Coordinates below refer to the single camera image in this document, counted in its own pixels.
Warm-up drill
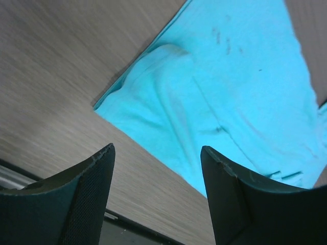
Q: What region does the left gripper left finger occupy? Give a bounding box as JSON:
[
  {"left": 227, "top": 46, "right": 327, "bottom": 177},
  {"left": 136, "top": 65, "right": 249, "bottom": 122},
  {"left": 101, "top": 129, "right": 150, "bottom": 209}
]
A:
[{"left": 1, "top": 143, "right": 115, "bottom": 244}]

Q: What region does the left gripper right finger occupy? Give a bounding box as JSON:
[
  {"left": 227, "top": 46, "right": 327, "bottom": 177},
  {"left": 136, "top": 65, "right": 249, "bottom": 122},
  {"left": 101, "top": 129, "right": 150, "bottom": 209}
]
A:
[{"left": 201, "top": 146, "right": 326, "bottom": 244}]

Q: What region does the turquoise t shirt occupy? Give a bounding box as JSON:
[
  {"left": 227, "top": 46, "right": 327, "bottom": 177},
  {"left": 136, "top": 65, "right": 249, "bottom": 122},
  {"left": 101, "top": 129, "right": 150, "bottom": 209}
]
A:
[{"left": 94, "top": 1, "right": 326, "bottom": 194}]

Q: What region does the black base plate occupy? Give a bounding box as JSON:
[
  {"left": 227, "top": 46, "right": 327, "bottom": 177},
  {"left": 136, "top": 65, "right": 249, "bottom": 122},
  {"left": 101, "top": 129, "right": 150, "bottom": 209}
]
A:
[{"left": 99, "top": 209, "right": 182, "bottom": 245}]

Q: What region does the aluminium rail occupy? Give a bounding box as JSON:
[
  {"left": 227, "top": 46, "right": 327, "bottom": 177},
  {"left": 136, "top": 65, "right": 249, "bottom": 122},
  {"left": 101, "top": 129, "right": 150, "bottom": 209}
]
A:
[{"left": 0, "top": 166, "right": 36, "bottom": 189}]

